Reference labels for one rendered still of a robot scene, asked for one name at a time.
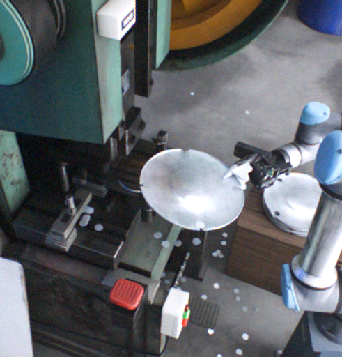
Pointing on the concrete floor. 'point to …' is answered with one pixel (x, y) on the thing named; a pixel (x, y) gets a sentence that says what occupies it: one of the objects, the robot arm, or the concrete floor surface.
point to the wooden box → (264, 247)
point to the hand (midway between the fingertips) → (223, 176)
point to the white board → (10, 310)
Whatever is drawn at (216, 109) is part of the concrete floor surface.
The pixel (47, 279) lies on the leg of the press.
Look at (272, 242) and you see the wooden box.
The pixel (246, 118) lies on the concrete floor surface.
